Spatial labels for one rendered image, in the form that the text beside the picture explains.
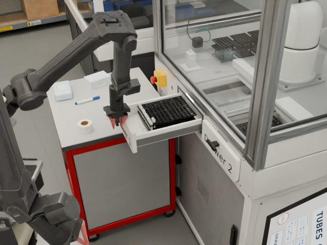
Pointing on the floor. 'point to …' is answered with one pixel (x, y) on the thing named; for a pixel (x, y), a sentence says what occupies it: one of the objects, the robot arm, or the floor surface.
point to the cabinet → (224, 196)
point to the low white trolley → (112, 161)
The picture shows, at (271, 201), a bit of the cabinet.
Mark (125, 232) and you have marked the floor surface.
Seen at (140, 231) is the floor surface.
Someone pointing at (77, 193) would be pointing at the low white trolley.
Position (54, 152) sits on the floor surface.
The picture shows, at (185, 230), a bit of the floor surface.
